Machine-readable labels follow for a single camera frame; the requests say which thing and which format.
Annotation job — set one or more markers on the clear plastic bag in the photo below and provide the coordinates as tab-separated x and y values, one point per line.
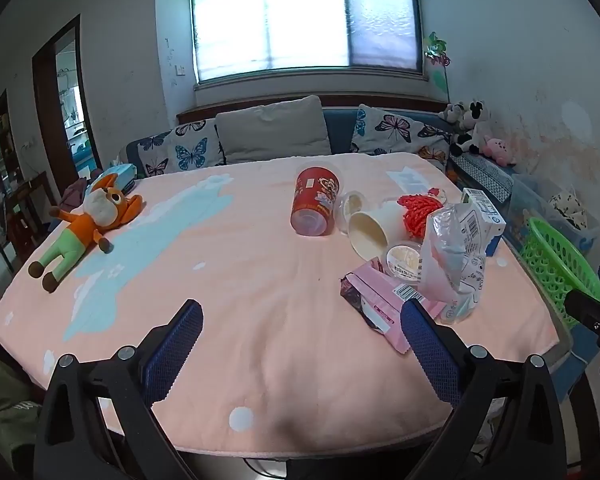
450	255

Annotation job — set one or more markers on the dark wooden cabinet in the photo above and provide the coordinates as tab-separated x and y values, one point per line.
0	160

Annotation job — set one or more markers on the orange fox plush toy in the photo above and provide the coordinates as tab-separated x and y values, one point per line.
80	230

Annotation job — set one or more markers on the blue sofa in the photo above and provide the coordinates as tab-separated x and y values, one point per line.
337	130

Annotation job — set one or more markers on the pink blanket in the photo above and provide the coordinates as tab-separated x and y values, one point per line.
260	285

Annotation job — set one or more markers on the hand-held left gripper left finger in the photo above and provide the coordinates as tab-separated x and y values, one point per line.
175	350

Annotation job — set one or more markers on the person's green trousers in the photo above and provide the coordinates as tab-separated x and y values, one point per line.
5	410

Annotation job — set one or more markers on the dark wooden chair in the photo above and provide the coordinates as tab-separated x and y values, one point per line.
27	200

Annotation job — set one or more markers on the small pudding cup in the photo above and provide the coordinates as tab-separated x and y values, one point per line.
402	260

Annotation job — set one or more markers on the large glass window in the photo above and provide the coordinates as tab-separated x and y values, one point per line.
305	20

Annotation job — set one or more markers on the pink plush toy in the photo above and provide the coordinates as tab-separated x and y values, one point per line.
500	150

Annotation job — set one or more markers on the large butterfly print pillow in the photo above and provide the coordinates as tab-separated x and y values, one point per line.
395	130

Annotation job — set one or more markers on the red paper cup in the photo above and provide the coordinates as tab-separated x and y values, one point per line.
315	195

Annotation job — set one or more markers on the clear plastic cup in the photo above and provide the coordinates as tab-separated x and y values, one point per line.
352	205

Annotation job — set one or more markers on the black white cow plush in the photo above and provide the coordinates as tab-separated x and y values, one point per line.
477	115
464	145

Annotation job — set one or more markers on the white wall switch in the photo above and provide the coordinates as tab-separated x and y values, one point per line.
179	69

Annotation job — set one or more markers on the small drink carton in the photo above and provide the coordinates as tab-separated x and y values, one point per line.
490	220

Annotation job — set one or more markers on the cream patterned cloth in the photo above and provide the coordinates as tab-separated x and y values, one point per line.
570	207

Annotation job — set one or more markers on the grey pillow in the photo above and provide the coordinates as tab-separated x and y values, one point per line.
272	130

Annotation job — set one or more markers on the purple cloth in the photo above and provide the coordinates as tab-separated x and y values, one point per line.
74	195

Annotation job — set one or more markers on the colourful pinwheel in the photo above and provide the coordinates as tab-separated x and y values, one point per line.
436	52

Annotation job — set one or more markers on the dark wooden door frame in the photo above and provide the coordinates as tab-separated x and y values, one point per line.
42	110

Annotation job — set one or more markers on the small butterfly print pillow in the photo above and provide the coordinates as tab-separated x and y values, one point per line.
185	150

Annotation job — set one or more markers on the pink snack packet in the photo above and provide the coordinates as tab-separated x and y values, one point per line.
380	300

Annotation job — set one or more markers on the grey plush toy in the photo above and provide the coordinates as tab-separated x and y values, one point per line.
452	112

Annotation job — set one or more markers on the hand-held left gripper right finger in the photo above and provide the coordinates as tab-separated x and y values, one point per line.
430	350

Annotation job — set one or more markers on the clear plastic storage box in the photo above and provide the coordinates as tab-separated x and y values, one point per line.
525	200

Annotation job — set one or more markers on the folded grey patterned blanket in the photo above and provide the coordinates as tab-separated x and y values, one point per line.
482	175

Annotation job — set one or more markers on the blue tissue pack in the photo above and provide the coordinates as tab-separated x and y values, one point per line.
122	175

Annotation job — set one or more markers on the green plastic basket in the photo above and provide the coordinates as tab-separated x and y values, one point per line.
555	265

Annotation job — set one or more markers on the white paper cup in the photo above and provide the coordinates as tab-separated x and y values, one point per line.
375	230

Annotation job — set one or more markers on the red mesh net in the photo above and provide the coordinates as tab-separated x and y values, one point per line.
415	215

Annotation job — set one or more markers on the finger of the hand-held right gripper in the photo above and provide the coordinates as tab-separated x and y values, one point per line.
585	306

